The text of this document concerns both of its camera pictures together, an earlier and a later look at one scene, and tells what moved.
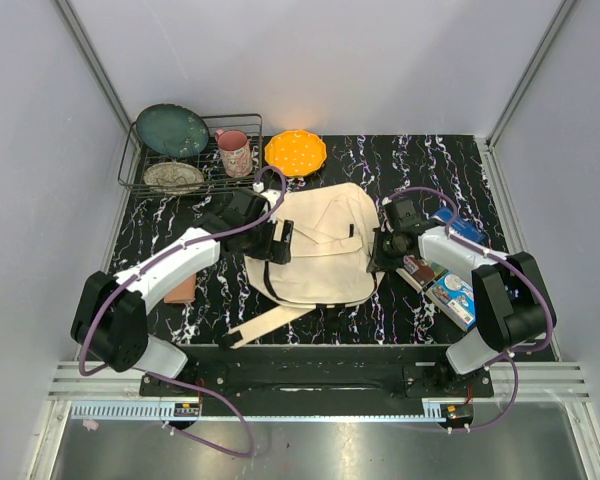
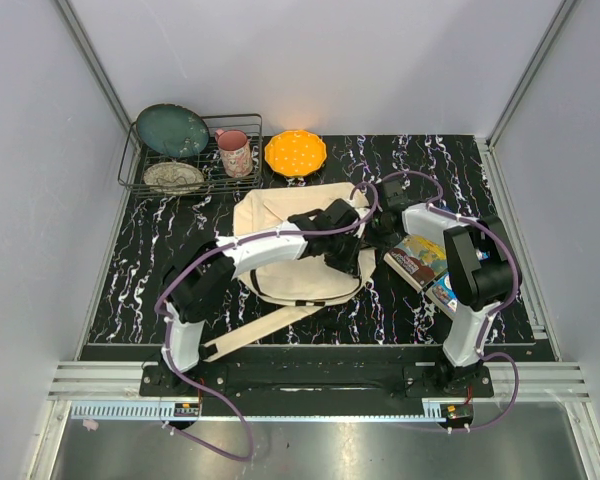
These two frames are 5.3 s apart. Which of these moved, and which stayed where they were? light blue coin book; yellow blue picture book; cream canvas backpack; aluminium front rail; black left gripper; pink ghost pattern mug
Moved: black left gripper; cream canvas backpack
Stayed: pink ghost pattern mug; aluminium front rail; yellow blue picture book; light blue coin book
